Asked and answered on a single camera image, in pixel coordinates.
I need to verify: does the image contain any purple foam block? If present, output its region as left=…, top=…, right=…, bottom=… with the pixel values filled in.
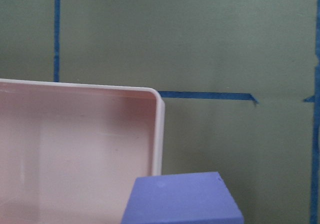
left=121, top=172, right=245, bottom=224

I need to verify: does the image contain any pink plastic bin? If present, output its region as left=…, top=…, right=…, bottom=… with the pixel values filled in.
left=0, top=79, right=165, bottom=224

